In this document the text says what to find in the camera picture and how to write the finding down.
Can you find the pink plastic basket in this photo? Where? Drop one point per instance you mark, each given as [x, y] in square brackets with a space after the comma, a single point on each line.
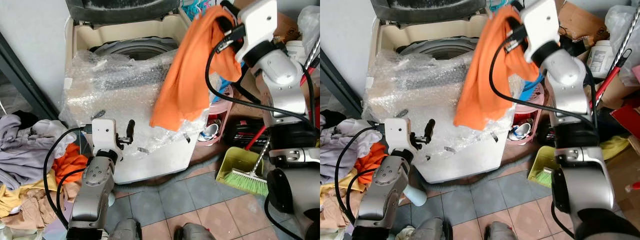
[525, 117]
[220, 115]

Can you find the teal clothes hanger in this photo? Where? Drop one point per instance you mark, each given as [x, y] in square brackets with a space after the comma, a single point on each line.
[192, 7]
[500, 5]

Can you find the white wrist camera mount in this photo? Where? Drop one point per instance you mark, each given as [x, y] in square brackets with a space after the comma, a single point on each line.
[540, 25]
[257, 25]
[104, 132]
[398, 134]

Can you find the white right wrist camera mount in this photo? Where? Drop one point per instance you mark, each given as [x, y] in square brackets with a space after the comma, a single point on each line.
[257, 25]
[540, 25]

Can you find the blue cloth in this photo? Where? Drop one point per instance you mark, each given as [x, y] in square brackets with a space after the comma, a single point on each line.
[229, 83]
[531, 86]

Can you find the clear bubble wrap sheet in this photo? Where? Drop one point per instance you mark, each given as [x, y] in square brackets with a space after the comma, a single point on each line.
[410, 90]
[110, 90]

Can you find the grey left robot leg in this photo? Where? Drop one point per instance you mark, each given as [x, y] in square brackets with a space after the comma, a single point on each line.
[431, 230]
[125, 231]

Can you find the cream top-load washing machine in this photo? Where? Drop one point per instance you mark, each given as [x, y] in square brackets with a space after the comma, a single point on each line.
[150, 165]
[455, 167]

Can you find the beige garment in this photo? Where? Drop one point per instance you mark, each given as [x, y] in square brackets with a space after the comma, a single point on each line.
[30, 215]
[332, 215]

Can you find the dark door frame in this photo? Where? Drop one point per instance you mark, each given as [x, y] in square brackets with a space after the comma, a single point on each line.
[25, 80]
[340, 82]

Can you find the white plastic bottle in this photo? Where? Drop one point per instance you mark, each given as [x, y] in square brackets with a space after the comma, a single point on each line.
[296, 51]
[600, 57]

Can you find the crumpled orange garment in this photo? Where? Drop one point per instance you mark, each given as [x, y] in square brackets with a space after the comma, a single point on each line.
[67, 162]
[371, 160]

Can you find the clear plastic bag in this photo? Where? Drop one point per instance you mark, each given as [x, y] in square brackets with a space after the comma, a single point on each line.
[310, 27]
[625, 35]

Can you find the yellow cloth rag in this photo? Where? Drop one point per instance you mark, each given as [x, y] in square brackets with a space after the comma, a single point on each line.
[614, 147]

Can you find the red flat box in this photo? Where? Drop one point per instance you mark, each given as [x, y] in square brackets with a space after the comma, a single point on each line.
[627, 117]

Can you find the yellow garment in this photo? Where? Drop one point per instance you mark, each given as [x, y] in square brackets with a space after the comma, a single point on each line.
[15, 197]
[327, 192]

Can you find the grey right robot leg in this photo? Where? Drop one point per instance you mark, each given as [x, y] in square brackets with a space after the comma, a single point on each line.
[192, 233]
[504, 232]

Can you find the pale blue plastic bottle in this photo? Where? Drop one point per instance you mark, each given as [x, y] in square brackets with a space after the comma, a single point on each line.
[416, 194]
[111, 199]

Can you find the black and red case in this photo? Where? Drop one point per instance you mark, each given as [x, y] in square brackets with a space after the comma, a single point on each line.
[551, 132]
[245, 131]

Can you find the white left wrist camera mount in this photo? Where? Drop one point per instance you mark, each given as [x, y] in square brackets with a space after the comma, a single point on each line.
[104, 132]
[398, 134]

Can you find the grey robot leg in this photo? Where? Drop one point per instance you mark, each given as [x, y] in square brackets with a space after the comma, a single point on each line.
[192, 233]
[431, 230]
[504, 232]
[125, 231]

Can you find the orange cloth garment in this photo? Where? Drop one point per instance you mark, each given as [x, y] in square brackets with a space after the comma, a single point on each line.
[487, 75]
[185, 75]

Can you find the brown cardboard box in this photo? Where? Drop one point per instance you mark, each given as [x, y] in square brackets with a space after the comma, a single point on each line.
[287, 25]
[582, 22]

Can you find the black garment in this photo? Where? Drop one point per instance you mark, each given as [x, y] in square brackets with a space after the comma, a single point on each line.
[24, 119]
[327, 118]

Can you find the lavender garment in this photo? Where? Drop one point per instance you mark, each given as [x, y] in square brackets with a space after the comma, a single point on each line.
[25, 150]
[335, 145]

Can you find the dark grey washer lid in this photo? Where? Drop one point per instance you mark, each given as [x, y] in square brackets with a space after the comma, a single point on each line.
[425, 8]
[120, 9]

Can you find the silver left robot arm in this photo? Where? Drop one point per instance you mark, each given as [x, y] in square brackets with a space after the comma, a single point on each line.
[385, 195]
[95, 190]

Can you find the green dustpan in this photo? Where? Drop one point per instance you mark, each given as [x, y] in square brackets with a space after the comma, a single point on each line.
[235, 160]
[539, 157]

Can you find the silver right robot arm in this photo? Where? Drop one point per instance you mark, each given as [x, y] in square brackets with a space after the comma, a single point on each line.
[575, 100]
[282, 90]

